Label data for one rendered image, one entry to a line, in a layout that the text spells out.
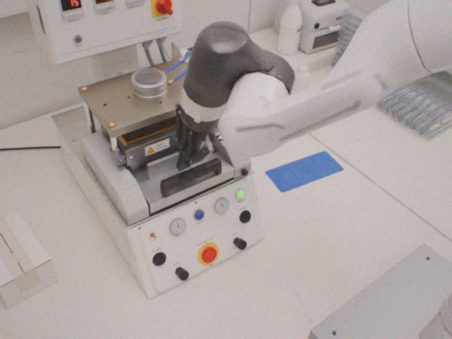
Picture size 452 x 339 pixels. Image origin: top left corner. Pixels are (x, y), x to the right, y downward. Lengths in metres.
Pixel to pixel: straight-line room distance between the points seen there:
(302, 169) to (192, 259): 0.49
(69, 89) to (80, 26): 0.61
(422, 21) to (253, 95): 0.25
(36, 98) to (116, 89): 0.59
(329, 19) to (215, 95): 1.16
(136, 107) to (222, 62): 0.37
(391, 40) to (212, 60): 0.26
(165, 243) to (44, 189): 0.46
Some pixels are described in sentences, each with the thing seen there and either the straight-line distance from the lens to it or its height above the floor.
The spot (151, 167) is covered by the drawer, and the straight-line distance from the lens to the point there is 1.07.
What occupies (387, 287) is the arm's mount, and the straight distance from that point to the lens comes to 1.19.
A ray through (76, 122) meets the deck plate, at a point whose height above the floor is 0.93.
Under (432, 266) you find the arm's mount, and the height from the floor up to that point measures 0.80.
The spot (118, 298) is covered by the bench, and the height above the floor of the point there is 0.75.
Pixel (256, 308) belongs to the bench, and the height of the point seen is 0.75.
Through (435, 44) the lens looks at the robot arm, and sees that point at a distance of 0.65.
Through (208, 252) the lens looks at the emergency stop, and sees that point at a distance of 1.16.
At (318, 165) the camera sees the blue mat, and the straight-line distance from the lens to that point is 1.49.
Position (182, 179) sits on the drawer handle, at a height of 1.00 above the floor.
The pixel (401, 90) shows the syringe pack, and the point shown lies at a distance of 1.82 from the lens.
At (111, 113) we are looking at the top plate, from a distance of 1.05.
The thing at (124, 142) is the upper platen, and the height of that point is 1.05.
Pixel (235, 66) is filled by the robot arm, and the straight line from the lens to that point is 0.75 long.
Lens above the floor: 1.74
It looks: 44 degrees down
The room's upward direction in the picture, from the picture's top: 4 degrees clockwise
